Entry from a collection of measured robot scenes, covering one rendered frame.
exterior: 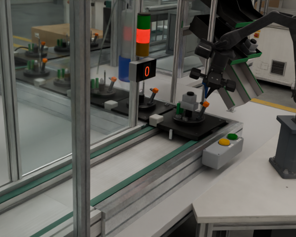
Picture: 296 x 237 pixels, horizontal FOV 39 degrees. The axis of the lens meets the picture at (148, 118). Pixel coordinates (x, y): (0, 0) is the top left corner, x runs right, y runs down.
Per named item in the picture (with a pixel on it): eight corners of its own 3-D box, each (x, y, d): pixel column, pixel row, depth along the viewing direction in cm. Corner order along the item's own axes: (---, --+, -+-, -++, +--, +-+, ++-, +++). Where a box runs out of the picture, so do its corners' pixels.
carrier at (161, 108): (176, 109, 193) (178, 84, 188) (145, 124, 175) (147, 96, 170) (136, 98, 206) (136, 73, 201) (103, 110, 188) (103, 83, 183)
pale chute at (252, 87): (257, 97, 206) (263, 92, 202) (242, 101, 197) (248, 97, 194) (229, 50, 211) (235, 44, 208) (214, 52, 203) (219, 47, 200)
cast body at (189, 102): (198, 108, 174) (199, 92, 171) (192, 111, 170) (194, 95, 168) (181, 104, 178) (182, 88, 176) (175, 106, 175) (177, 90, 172)
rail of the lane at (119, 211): (240, 143, 183) (244, 121, 179) (105, 243, 115) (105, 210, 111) (229, 140, 186) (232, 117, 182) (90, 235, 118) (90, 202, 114)
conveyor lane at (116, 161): (222, 143, 182) (225, 122, 179) (89, 233, 119) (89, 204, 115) (169, 125, 198) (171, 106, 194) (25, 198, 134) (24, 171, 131)
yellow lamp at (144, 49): (151, 55, 158) (151, 42, 156) (143, 57, 154) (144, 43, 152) (141, 52, 160) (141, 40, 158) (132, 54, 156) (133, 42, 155)
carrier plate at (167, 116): (225, 124, 179) (226, 119, 178) (198, 141, 161) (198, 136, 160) (179, 110, 192) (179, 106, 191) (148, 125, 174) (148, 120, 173)
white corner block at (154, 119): (163, 124, 175) (164, 116, 173) (157, 128, 171) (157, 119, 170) (154, 122, 177) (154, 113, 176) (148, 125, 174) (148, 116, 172)
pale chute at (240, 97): (245, 104, 194) (251, 99, 191) (228, 109, 186) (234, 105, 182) (215, 54, 200) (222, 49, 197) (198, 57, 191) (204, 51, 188)
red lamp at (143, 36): (151, 42, 156) (152, 28, 154) (144, 43, 152) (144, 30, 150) (141, 40, 158) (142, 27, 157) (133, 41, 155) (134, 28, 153)
